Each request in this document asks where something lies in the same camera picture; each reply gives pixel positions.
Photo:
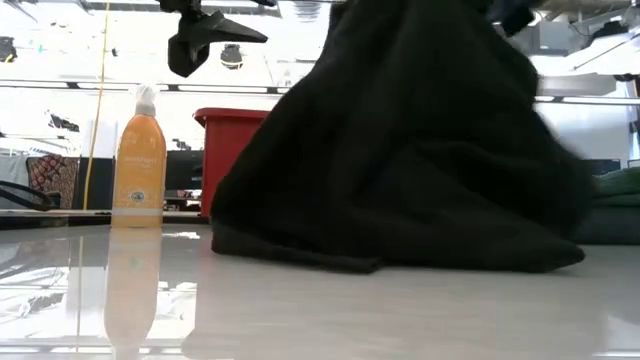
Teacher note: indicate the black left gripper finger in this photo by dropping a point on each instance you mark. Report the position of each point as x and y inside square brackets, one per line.
[187, 55]
[220, 31]

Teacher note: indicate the black garment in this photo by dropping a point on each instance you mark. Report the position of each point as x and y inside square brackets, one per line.
[400, 150]

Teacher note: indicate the red plastic laundry bin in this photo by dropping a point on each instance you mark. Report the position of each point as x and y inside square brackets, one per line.
[225, 160]

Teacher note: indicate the black ceiling dome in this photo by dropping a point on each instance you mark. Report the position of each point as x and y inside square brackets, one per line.
[231, 57]

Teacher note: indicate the black monitor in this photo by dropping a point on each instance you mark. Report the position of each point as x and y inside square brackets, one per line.
[184, 170]

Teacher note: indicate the white board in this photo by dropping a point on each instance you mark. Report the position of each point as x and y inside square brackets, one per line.
[102, 140]

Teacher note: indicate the orange spray bottle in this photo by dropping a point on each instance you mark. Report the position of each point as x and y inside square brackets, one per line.
[139, 170]

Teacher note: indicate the black cabinet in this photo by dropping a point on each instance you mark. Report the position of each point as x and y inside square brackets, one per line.
[97, 185]

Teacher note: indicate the small dark monitor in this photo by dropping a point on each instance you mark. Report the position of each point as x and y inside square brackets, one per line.
[607, 167]

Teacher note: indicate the red patterned cloth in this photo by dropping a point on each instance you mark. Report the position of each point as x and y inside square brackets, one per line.
[52, 180]

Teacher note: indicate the tan wooden desk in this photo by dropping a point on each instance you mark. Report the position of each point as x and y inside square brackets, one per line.
[60, 213]

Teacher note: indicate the black chair armrest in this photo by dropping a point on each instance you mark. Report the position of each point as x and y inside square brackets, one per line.
[25, 196]

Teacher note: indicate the ceiling lamp rail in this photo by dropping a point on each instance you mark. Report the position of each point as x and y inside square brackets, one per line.
[220, 89]

